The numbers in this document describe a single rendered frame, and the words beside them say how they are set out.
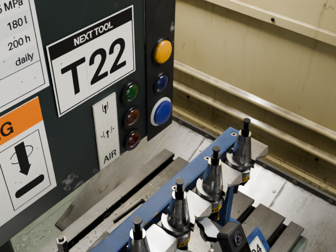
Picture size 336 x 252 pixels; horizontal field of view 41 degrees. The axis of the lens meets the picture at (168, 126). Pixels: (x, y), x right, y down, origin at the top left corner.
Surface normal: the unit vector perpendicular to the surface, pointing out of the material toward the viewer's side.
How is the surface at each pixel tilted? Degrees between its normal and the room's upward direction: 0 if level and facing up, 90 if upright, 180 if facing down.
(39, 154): 90
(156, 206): 0
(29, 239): 0
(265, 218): 0
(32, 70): 90
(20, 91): 90
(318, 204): 25
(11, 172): 90
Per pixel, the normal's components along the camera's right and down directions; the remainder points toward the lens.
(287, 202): -0.25, -0.50
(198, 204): 0.02, -0.77
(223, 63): -0.63, 0.49
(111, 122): 0.77, 0.42
